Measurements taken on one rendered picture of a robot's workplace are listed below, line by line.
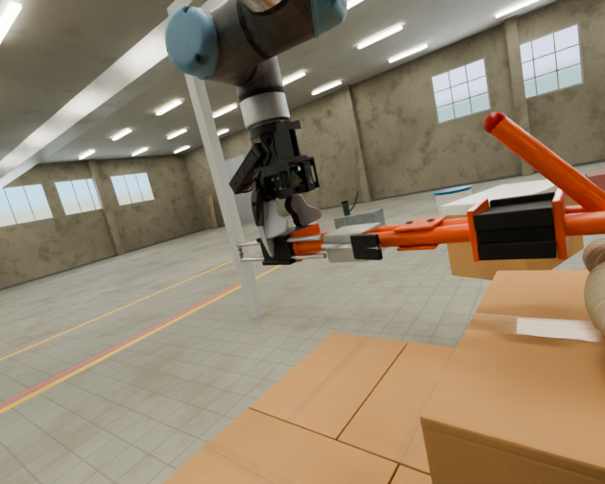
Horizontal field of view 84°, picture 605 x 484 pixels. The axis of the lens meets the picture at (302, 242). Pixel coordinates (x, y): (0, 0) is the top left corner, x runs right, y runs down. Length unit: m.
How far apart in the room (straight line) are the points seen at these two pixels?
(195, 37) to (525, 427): 0.51
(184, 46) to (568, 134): 12.89
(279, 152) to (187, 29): 0.20
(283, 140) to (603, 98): 12.84
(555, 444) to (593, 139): 12.94
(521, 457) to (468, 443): 0.04
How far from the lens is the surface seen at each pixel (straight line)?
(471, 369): 0.42
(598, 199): 0.43
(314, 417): 1.27
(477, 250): 0.42
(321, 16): 0.43
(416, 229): 0.44
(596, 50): 13.33
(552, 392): 0.39
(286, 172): 0.54
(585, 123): 13.18
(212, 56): 0.47
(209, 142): 3.63
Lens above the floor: 1.30
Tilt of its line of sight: 9 degrees down
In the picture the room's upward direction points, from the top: 13 degrees counter-clockwise
